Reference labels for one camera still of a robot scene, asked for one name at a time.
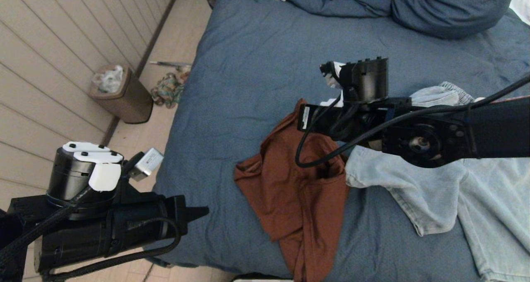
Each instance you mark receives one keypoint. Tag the colourful crumpled cloth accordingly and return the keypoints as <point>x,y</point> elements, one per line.
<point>167,90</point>

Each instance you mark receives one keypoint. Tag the bunched blue duvet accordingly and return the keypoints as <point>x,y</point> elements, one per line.
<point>339,0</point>

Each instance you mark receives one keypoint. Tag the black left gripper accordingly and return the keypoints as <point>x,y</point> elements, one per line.
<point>68,178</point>

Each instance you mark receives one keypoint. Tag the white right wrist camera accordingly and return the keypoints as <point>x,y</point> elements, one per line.
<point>336,77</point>

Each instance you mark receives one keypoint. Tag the light blue denim shorts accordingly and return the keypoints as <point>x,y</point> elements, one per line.
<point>434,199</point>

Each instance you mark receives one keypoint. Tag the white pillow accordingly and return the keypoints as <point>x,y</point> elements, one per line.
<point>523,2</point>

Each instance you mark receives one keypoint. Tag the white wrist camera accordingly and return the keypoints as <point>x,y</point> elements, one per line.
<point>105,176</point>
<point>336,77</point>

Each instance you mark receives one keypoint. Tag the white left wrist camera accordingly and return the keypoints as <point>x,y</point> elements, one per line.
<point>105,176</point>

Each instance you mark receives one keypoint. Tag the blue pillow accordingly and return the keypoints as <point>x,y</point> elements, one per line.
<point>451,8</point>

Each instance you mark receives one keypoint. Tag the white plastic bin bag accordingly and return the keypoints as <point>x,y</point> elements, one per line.
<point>111,81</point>

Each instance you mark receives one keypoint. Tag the grey metal rod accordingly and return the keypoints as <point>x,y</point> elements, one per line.
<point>169,63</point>

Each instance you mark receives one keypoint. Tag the blue bed sheet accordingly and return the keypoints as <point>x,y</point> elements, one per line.
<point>256,66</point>

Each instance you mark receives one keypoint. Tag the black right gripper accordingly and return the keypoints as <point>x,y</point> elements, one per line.
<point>368,79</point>

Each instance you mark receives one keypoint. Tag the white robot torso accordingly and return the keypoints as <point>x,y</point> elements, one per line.
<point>265,280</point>

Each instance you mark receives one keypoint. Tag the brown trash bin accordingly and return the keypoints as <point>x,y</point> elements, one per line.
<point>134,104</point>

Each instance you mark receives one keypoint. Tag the rust brown garment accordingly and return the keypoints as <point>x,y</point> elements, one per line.
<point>298,199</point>

